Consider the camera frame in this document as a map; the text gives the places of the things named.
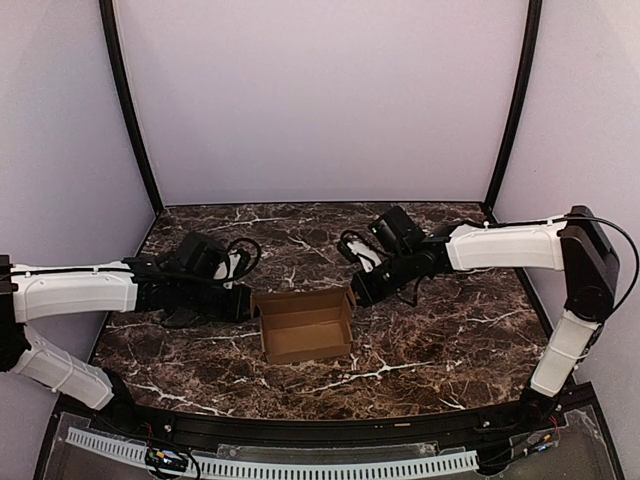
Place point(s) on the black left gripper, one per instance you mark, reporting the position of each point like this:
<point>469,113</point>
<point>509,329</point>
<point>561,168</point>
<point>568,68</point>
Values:
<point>239,305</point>

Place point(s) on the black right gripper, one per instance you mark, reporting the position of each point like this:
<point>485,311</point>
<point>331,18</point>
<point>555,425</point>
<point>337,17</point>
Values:
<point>366,288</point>

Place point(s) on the brown cardboard paper box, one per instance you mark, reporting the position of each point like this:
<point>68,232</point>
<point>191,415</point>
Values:
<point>305,326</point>

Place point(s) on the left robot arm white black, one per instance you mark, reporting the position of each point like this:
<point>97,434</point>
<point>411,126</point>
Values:
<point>199,281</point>

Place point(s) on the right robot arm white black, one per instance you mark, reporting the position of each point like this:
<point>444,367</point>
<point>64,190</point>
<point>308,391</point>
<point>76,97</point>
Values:
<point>574,244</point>

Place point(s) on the small green circuit board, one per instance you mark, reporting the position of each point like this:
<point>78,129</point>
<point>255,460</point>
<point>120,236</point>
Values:
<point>165,459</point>

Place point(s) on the right small circuit board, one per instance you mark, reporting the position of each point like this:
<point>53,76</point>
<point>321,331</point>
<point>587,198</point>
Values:
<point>543,443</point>

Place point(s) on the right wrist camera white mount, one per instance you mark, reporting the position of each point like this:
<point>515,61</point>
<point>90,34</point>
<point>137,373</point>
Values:
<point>355,248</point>

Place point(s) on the black front table rail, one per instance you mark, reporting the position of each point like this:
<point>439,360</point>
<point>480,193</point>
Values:
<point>476,427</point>

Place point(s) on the white slotted cable duct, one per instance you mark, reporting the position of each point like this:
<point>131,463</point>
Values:
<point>414,461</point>

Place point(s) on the black left frame post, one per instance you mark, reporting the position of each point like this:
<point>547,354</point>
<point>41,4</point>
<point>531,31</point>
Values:
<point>126,102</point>

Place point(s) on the black frame post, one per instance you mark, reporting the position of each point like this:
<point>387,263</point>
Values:
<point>126,102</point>
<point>521,83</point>

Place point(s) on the black right frame post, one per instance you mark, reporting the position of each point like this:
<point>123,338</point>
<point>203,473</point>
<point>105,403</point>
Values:
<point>521,83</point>

